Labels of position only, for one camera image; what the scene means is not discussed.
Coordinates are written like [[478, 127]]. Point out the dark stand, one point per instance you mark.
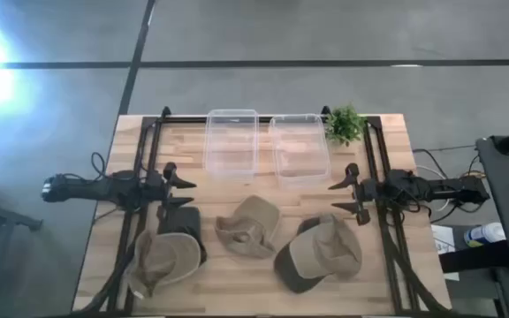
[[2, 214]]

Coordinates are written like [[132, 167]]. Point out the small green potted plant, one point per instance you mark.
[[345, 125]]

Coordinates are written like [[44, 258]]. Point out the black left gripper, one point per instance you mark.
[[166, 187]]

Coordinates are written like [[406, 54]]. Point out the black metal table frame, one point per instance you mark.
[[184, 119]]

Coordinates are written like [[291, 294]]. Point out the two-tone cap with dark brim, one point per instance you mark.
[[321, 256]]

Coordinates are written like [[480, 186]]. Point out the beige bucket hat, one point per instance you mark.
[[250, 227]]

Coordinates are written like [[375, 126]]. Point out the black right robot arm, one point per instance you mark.
[[435, 190]]

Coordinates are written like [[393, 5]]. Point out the white paper sheet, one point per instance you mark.
[[444, 240]]

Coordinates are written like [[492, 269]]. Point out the tan cap with dark crown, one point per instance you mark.
[[166, 260]]

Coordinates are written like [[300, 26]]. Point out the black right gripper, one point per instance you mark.
[[362, 192]]

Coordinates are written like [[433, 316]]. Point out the clear plastic bin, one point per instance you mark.
[[231, 146], [299, 150]]

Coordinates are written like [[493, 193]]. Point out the white bottle with blue label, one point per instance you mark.
[[484, 234]]

